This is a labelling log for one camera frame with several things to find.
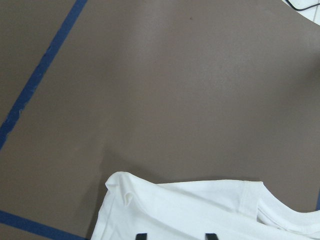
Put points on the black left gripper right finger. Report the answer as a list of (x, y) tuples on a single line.
[(211, 236)]

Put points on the white long-sleeve printed shirt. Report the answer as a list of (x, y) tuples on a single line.
[(232, 209)]

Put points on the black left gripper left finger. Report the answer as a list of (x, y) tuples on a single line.
[(141, 236)]

